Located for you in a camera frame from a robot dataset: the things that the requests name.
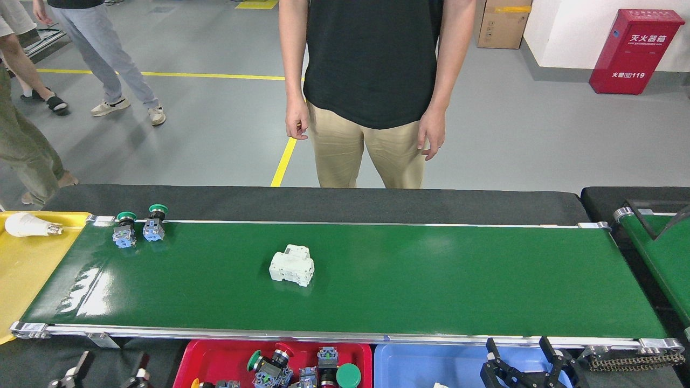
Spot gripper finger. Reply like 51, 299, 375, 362
539, 336, 584, 388
47, 350, 93, 388
480, 337, 526, 388
120, 353, 153, 388

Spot conveyor drive chain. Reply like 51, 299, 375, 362
585, 348, 685, 372

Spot person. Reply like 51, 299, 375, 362
0, 65, 80, 206
0, 0, 70, 114
32, 0, 167, 127
278, 0, 478, 189

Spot silver metal rack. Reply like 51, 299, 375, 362
22, 27, 68, 57

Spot person's hand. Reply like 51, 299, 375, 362
32, 0, 56, 26

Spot white light bulb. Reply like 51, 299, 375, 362
4, 212, 64, 238

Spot red fire extinguisher box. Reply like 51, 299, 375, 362
589, 8, 686, 95

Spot person's left hand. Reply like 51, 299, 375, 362
417, 107, 447, 162

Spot yellow plastic tray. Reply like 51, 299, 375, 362
0, 211, 92, 345

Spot person's right hand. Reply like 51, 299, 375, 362
285, 97, 311, 141

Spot red plastic bin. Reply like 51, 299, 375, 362
172, 338, 374, 388

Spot long green conveyor belt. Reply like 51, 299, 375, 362
10, 214, 686, 354

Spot brown cardboard box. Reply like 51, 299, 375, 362
474, 0, 533, 50

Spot black conveyor guide frame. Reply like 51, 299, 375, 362
625, 200, 690, 240

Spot blue plastic bin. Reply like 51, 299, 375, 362
373, 343, 575, 388

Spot short green conveyor belt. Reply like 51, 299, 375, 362
613, 206, 690, 329

